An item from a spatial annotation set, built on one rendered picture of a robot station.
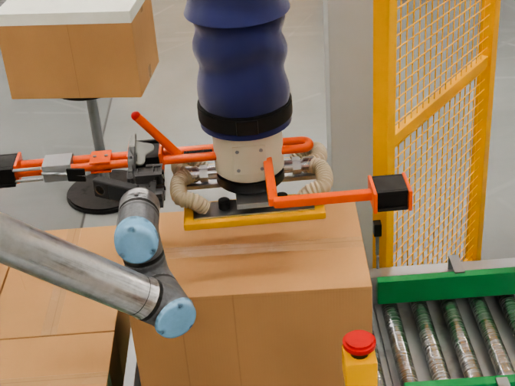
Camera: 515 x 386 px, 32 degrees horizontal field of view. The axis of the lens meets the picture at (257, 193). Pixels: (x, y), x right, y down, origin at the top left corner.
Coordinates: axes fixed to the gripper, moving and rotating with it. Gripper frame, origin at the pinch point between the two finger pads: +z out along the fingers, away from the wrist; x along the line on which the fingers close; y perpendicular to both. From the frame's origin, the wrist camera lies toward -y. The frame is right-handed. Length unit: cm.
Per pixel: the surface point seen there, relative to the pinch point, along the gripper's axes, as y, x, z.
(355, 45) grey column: 68, -14, 95
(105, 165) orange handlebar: -7.2, 0.1, -1.4
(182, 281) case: 8.4, -29.5, -10.5
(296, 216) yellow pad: 37.6, -11.5, -12.9
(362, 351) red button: 47, -21, -52
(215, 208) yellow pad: 18.4, -10.6, -7.8
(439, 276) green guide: 82, -60, 23
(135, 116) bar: 1.4, 11.8, 0.5
